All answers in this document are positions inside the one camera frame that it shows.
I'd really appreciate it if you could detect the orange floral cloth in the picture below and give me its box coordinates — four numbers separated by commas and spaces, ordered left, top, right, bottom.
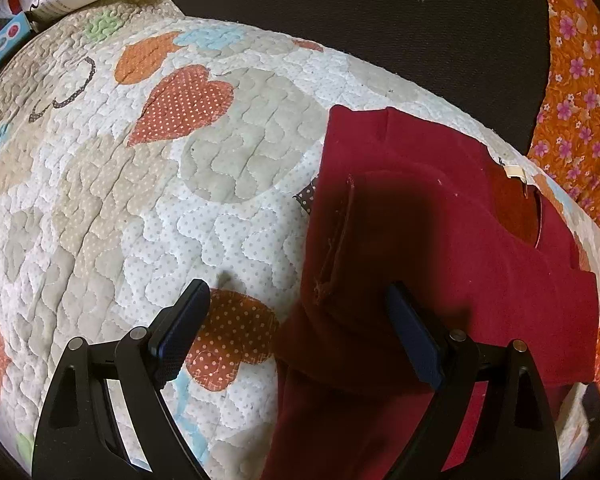
526, 0, 600, 397

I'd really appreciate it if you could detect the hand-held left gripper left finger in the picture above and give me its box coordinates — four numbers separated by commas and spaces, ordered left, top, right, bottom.
31, 278, 212, 480

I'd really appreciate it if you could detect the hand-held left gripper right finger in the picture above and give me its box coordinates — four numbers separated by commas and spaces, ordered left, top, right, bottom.
385, 281, 561, 480

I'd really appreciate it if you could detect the heart print quilted blanket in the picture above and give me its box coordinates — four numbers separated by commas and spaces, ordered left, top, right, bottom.
0, 0, 600, 480

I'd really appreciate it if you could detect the dark brown cushion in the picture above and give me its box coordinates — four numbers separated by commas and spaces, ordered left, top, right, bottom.
159, 0, 552, 155

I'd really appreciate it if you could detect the colourful printed box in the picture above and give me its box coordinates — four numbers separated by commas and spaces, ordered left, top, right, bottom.
0, 11, 34, 87

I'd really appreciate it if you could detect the dark red small garment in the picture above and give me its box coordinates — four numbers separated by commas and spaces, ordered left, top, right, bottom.
267, 105, 600, 480

